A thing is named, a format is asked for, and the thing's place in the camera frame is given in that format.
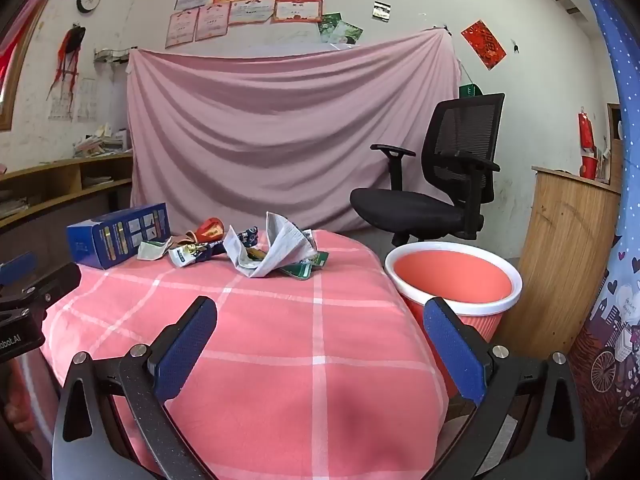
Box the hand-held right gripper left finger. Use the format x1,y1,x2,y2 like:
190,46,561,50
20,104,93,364
51,296,218,480

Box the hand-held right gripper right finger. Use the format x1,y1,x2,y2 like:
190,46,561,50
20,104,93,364
422,296,588,480

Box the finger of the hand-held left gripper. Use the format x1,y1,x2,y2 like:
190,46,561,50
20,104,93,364
0,252,39,288
0,262,82,311

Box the pink bin with white rim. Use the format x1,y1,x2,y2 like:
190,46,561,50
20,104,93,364
384,241,524,400

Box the green white paper leaflet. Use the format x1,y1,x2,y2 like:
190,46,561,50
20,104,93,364
137,239,172,262

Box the blue cardboard box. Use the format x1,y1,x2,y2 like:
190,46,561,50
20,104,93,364
66,203,171,270

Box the white orange medicine box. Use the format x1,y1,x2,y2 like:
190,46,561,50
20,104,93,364
169,243,211,269

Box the pink checked tablecloth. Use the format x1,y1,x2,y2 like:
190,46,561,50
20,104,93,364
41,230,448,480

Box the wooden shelf unit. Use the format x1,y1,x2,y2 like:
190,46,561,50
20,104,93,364
0,154,135,233

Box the red gold snack packet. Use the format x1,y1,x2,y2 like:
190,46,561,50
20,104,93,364
170,217,224,250

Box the green packet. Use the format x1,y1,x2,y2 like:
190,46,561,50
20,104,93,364
279,251,331,279

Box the black office chair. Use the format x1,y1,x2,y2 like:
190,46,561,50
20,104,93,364
349,92,506,248

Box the large white paper leaflet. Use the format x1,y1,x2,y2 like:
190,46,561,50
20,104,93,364
222,211,319,280

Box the stack of books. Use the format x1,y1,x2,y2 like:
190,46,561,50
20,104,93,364
72,122,135,160

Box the wooden cabinet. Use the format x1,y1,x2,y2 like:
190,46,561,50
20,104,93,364
492,165,623,361

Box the pink hanging sheet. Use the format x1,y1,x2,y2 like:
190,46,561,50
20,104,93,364
126,27,463,233

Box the red lantern decoration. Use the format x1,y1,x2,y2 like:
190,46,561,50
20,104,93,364
577,107,597,151

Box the green plant photo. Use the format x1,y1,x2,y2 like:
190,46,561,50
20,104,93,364
336,20,364,46
318,12,346,43

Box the blue printed curtain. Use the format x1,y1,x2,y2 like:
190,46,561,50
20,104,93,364
565,0,640,461

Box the white wall calendar sheets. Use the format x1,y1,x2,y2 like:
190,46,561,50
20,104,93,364
49,78,98,122

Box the wooden window frame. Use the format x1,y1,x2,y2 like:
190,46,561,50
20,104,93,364
0,5,48,133

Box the red tassel wall decoration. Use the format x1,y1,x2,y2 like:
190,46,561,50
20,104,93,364
46,25,87,102

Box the wire wall rack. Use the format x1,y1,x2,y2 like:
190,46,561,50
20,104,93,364
93,46,138,65

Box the dark wooden frame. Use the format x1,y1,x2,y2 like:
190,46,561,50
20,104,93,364
606,102,623,183

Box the red paper wall envelope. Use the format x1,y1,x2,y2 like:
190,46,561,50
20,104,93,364
460,20,506,71

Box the group of wall certificates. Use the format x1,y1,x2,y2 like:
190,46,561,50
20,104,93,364
164,0,359,49

